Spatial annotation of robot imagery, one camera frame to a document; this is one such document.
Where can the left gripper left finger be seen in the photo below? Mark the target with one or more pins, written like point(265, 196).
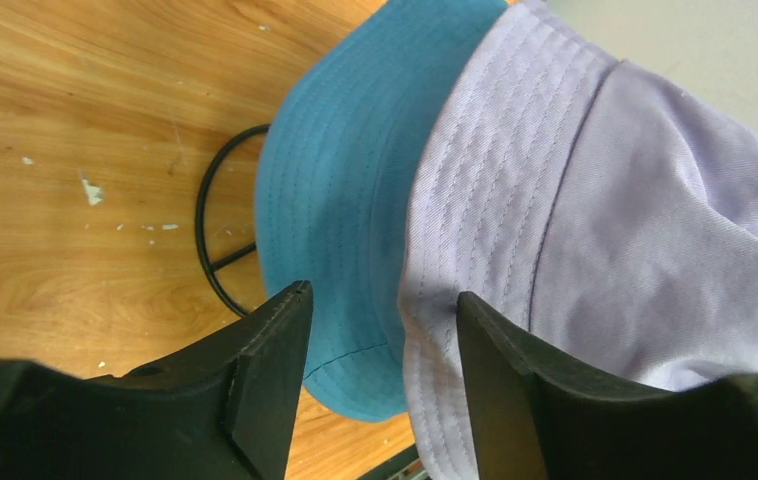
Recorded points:
point(223, 407)

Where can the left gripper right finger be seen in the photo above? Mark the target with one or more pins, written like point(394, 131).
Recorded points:
point(539, 413)

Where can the purple bucket hat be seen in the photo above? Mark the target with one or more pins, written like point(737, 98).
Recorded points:
point(595, 204)

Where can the blue bucket hat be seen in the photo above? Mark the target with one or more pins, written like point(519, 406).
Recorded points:
point(333, 184)

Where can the black wire hat stand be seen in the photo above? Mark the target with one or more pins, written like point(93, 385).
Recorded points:
point(213, 259)

